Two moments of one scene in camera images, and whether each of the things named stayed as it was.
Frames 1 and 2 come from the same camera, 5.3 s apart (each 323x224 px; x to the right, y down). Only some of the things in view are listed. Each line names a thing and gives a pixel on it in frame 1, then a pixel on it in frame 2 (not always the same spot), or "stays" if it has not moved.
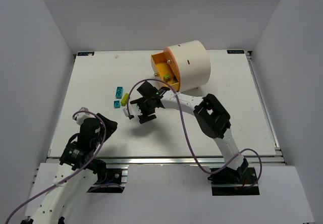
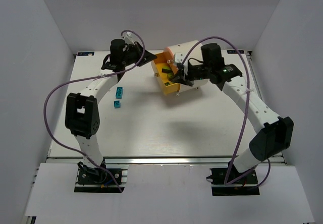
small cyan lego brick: (117, 104) stays
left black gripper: (106, 126) to (138, 51)
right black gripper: (145, 102) to (183, 72)
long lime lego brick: (124, 100) to (166, 69)
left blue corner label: (91, 53) stays
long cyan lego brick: (119, 92) stays
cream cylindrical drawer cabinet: (191, 61) stays
